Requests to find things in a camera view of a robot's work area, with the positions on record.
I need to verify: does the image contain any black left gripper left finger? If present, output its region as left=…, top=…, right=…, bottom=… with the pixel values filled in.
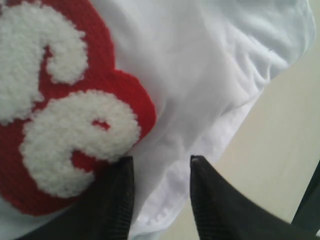
left=22, top=156, right=135, bottom=240

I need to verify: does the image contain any white t-shirt red Chinese patch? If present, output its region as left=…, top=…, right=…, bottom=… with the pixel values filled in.
left=0, top=0, right=316, bottom=240

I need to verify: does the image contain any dark object at edge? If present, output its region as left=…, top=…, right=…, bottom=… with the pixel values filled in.
left=291, top=162, right=320, bottom=235

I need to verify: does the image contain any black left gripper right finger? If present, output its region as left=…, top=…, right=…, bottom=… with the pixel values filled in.
left=190, top=155, right=319, bottom=240

